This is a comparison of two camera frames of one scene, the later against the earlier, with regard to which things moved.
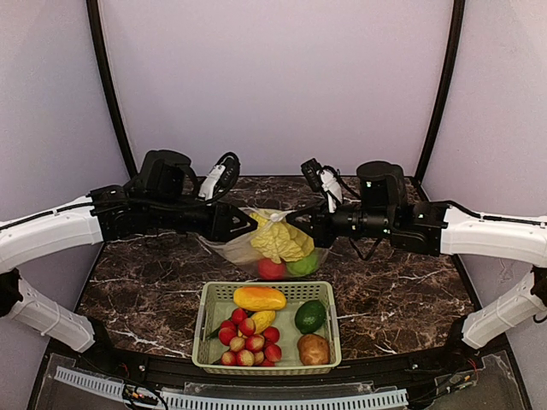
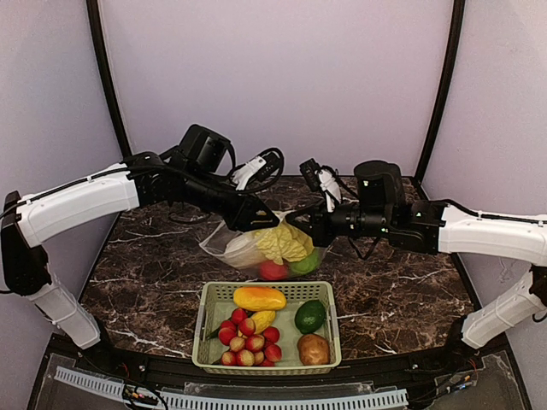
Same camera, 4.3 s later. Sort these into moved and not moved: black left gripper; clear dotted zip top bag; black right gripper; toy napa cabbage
Moved: black left gripper
Not moved: toy napa cabbage; clear dotted zip top bag; black right gripper
